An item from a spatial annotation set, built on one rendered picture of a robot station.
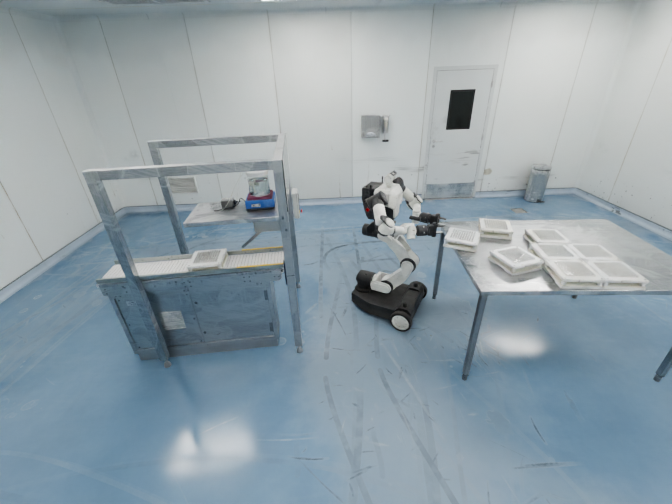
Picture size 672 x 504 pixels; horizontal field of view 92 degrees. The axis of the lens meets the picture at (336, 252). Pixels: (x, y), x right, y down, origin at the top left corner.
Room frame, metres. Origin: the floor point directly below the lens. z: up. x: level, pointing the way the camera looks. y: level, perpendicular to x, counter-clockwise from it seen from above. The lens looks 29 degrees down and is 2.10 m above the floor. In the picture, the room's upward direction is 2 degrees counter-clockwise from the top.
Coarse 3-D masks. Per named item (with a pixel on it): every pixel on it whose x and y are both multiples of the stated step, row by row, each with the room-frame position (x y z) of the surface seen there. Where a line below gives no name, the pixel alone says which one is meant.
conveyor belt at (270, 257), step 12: (276, 252) 2.32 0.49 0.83; (144, 264) 2.21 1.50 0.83; (156, 264) 2.20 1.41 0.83; (168, 264) 2.19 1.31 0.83; (180, 264) 2.18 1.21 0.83; (228, 264) 2.16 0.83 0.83; (240, 264) 2.15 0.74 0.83; (252, 264) 2.14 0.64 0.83; (108, 276) 2.05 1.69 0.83; (120, 276) 2.04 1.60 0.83
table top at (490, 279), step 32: (448, 224) 2.69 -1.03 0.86; (512, 224) 2.64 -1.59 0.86; (544, 224) 2.61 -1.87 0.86; (576, 224) 2.59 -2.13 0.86; (608, 224) 2.57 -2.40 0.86; (480, 256) 2.10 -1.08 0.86; (640, 256) 2.01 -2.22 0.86; (480, 288) 1.69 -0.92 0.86; (512, 288) 1.68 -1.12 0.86; (544, 288) 1.67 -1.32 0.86
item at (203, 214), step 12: (204, 204) 2.30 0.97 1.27; (216, 204) 2.29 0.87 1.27; (240, 204) 2.27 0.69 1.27; (276, 204) 2.25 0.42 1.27; (192, 216) 2.07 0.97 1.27; (204, 216) 2.06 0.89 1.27; (216, 216) 2.06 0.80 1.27; (228, 216) 2.05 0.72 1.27; (240, 216) 2.04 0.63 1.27; (252, 216) 2.03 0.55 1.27; (264, 216) 2.03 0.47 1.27; (276, 216) 2.02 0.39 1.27
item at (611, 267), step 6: (600, 264) 1.80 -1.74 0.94; (606, 264) 1.80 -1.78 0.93; (612, 264) 1.80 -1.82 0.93; (618, 264) 1.79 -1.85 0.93; (606, 270) 1.73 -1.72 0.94; (612, 270) 1.72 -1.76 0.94; (618, 270) 1.72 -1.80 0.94; (624, 270) 1.72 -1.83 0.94; (630, 270) 1.72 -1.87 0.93; (612, 276) 1.67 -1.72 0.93; (618, 276) 1.66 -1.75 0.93; (624, 276) 1.66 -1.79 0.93; (630, 276) 1.66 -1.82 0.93; (636, 276) 1.65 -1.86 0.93
